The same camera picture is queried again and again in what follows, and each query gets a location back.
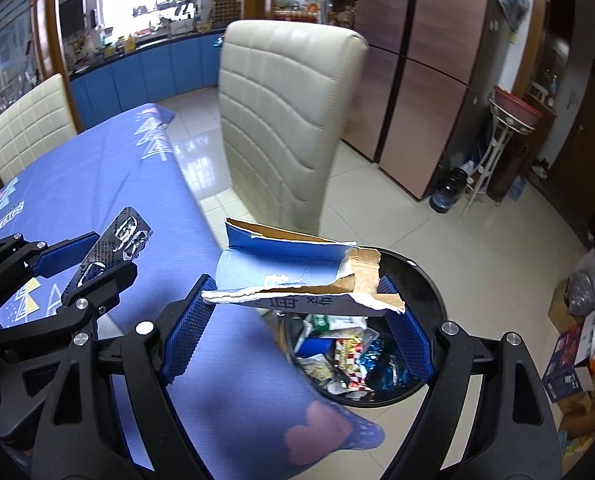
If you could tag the green white carton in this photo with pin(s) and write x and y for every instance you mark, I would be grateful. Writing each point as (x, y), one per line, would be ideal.
(332, 322)

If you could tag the wooden glass display cabinet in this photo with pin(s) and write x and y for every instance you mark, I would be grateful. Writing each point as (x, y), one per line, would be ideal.
(12, 45)

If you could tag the black wall screen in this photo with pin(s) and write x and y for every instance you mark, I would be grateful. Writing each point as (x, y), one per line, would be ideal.
(72, 16)

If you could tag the copper refrigerator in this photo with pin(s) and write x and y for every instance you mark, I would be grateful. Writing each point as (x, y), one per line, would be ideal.
(427, 60)

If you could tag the blue printed tablecloth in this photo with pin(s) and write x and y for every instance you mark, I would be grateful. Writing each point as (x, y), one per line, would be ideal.
(127, 170)

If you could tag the blue foil wrapper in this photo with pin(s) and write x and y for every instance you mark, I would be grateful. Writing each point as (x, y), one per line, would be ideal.
(385, 365)

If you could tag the red basin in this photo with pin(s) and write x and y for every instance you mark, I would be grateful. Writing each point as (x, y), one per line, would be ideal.
(517, 105)

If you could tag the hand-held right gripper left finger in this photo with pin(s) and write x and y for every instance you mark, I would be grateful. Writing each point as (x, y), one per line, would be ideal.
(187, 330)

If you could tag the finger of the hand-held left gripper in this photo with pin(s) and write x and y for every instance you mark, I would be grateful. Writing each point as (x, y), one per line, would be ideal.
(62, 256)
(107, 285)

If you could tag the grey plastic bag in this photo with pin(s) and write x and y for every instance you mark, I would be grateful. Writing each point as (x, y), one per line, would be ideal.
(583, 292)

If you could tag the cream quilted dining chair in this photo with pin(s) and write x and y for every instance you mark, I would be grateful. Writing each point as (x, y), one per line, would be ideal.
(277, 125)
(27, 130)

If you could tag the torn blue cardboard carton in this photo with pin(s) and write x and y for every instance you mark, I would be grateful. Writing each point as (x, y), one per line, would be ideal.
(287, 270)

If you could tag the red gold wrapper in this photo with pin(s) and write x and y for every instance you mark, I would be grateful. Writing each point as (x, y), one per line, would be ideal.
(350, 355)

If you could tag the metal dish rack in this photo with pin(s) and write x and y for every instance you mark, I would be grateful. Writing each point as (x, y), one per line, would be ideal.
(177, 10)

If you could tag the white metal stand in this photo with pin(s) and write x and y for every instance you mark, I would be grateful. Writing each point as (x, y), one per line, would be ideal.
(497, 160)

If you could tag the purple cardboard box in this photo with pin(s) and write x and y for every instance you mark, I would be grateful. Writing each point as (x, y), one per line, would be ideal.
(567, 365)

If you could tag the black silver foil wrapper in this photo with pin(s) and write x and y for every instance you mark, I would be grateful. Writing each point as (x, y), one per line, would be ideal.
(122, 232)

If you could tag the dark plastic jug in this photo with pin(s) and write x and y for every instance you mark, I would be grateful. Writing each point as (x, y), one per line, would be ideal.
(448, 192)

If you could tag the blue kitchen cabinets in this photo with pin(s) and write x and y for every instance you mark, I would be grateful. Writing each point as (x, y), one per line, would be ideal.
(147, 75)

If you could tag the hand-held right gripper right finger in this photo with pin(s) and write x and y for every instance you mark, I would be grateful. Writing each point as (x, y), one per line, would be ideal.
(412, 340)

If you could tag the black round trash bin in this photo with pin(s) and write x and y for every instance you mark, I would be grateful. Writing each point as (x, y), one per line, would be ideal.
(417, 275)

